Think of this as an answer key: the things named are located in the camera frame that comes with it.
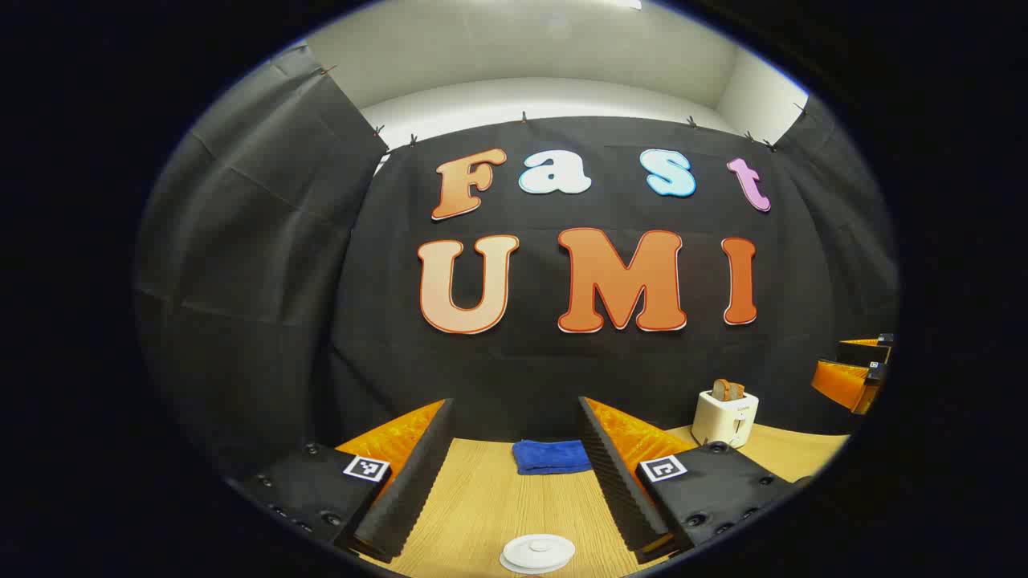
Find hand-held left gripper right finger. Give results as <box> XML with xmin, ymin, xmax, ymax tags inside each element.
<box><xmin>578</xmin><ymin>396</ymin><xmax>812</xmax><ymax>564</ymax></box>

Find white toaster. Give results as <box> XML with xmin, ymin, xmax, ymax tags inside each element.
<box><xmin>691</xmin><ymin>389</ymin><xmax>760</xmax><ymax>449</ymax></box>

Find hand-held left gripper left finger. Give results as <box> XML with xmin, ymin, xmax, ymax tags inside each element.
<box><xmin>241</xmin><ymin>397</ymin><xmax>456</xmax><ymax>564</ymax></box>

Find blue folded towel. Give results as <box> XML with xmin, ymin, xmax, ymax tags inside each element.
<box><xmin>512</xmin><ymin>439</ymin><xmax>594</xmax><ymax>476</ymax></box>

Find black backdrop cloth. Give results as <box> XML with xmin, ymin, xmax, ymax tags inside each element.
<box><xmin>135</xmin><ymin>44</ymin><xmax>899</xmax><ymax>482</ymax></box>

